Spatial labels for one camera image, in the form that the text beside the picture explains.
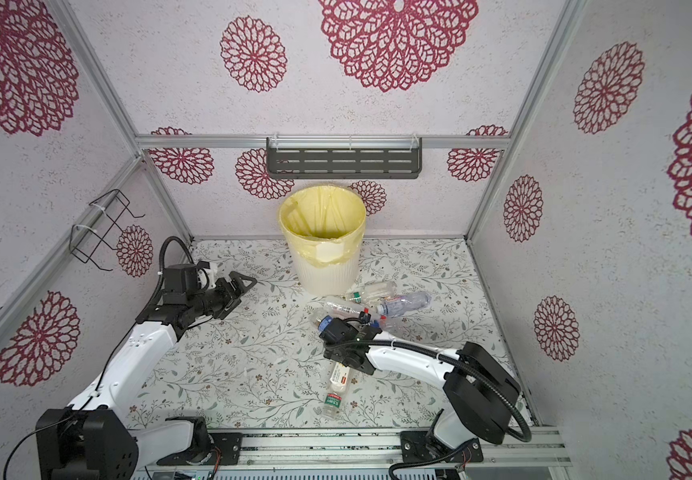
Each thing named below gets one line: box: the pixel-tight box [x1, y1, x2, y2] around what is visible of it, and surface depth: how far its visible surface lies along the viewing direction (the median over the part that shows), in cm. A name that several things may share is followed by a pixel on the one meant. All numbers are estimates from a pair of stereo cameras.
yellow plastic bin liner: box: [278, 185, 367, 265], surface depth 97 cm
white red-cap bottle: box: [323, 300, 369, 318], surface depth 97 cm
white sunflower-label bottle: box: [330, 362, 350, 394], surface depth 81 cm
